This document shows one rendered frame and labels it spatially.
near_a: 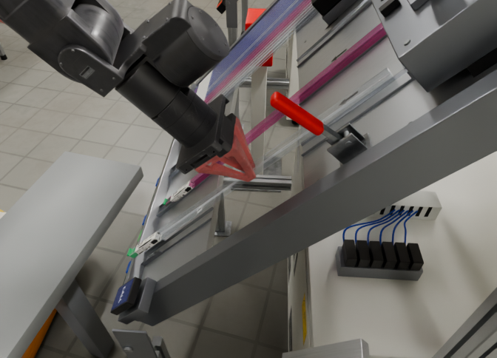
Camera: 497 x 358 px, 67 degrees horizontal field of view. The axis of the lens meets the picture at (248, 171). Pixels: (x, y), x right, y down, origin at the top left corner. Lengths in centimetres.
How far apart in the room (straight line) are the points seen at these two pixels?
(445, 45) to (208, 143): 24
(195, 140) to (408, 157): 23
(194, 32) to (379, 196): 24
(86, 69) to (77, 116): 205
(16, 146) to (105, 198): 141
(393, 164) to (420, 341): 48
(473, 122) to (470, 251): 61
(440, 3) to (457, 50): 4
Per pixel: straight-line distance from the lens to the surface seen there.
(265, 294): 147
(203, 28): 39
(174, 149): 89
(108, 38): 40
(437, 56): 36
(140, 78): 41
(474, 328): 64
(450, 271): 89
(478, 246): 96
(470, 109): 34
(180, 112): 42
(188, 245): 58
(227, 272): 50
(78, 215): 99
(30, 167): 219
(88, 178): 107
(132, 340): 63
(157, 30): 38
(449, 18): 35
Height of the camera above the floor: 130
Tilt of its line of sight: 44 degrees down
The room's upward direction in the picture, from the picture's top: straight up
